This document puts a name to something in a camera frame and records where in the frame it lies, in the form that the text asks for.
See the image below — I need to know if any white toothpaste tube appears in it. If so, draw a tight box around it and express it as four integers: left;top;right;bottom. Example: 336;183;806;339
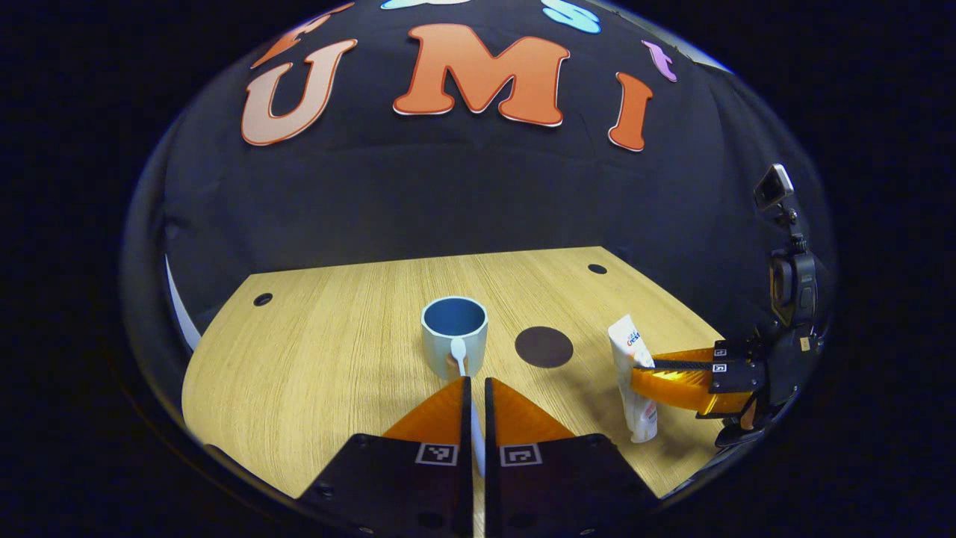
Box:
607;314;659;444

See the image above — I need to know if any light blue toothbrush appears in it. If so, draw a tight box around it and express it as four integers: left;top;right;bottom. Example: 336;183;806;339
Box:
450;338;486;479

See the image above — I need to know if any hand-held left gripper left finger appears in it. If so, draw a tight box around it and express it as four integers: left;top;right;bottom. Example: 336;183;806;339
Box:
299;376;474;538

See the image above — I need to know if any blue cup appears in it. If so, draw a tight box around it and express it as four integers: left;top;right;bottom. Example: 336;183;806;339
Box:
420;296;489;379

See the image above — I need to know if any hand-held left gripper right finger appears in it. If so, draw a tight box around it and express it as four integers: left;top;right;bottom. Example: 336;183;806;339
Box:
484;376;662;538

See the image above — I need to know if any brown round coaster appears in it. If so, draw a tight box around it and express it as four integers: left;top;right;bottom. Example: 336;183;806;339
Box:
515;326;574;368

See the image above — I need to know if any black backdrop cloth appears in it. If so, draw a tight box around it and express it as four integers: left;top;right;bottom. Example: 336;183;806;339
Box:
123;0;834;419

